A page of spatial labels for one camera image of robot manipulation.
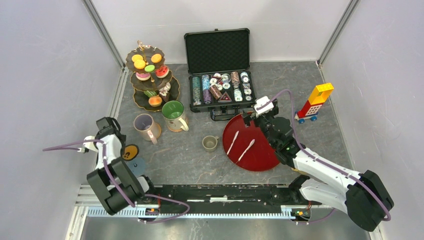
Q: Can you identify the red round tray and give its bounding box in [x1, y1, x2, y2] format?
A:
[221, 114, 280, 172]

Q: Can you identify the green bowl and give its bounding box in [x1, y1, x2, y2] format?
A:
[161, 100, 189, 132]

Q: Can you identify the chocolate cake slice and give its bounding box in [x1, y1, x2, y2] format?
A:
[159, 92, 170, 104]

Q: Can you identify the white striped donut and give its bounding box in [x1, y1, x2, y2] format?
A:
[159, 82, 171, 96]

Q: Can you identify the orange peach bun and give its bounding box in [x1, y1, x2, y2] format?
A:
[148, 95, 163, 107]

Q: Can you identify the red frosted donut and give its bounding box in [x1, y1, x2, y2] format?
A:
[155, 65, 170, 79]

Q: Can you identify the white rectangular pastry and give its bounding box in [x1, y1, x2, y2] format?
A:
[143, 90, 158, 98]

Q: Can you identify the beige purple mug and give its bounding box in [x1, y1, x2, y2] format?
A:
[133, 113, 158, 145]

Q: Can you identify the yellow round cookie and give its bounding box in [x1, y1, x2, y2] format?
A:
[151, 53, 163, 64]

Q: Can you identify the green macaron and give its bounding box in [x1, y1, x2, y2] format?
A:
[144, 64, 156, 73]

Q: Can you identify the pink frosted donut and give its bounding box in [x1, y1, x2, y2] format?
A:
[135, 72, 151, 81]

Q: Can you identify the orange round biscuit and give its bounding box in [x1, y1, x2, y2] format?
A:
[133, 59, 146, 70]

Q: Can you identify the orange waffle biscuit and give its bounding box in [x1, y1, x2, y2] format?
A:
[131, 54, 144, 63]

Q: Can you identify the woven coaster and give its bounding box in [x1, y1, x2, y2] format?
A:
[138, 123, 162, 143]

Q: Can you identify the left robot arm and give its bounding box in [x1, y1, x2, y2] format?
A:
[86, 117, 157, 215]

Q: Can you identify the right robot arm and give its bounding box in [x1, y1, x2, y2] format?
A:
[241, 107, 394, 232]

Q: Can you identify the toy block tower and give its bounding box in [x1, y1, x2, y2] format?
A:
[294, 82, 334, 124]

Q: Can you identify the small grey-green cup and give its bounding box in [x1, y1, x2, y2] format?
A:
[202, 135, 219, 152]

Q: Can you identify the black poker chip case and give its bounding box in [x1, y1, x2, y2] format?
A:
[183, 28, 256, 121]

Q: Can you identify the three-tier dessert stand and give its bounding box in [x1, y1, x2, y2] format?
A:
[125, 40, 180, 112]

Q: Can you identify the orange black coaster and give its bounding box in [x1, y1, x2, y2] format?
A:
[121, 144, 140, 162]

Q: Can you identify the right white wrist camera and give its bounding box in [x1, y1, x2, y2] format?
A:
[253, 96, 274, 116]

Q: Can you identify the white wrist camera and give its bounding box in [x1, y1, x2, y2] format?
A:
[253, 96, 274, 116]
[77, 135, 98, 153]

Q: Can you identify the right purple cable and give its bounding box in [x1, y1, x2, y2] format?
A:
[256, 88, 392, 224]

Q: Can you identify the purple cable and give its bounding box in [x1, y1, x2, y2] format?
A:
[42, 139, 191, 225]
[256, 88, 392, 224]

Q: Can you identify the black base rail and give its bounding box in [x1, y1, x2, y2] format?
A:
[136, 183, 321, 222]

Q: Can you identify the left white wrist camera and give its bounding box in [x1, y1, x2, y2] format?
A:
[77, 135, 98, 153]

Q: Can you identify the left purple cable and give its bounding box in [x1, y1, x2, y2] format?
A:
[42, 139, 191, 225]

